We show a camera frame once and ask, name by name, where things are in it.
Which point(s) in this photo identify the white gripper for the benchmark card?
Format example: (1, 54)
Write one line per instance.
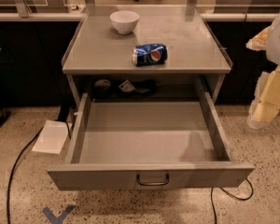
(266, 105)

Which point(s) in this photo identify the grey top drawer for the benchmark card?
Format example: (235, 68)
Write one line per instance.
(148, 145)

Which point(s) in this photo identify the blue pepsi can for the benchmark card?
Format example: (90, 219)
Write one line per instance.
(149, 54)

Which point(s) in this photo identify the black pouch with tag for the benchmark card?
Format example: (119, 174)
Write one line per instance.
(127, 88)

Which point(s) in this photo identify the white ceramic bowl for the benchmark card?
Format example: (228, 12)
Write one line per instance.
(124, 21)

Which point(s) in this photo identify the dark round object inside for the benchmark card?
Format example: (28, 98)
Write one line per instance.
(102, 88)

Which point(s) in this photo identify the white paper sheet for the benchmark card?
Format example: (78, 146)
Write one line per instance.
(52, 137)

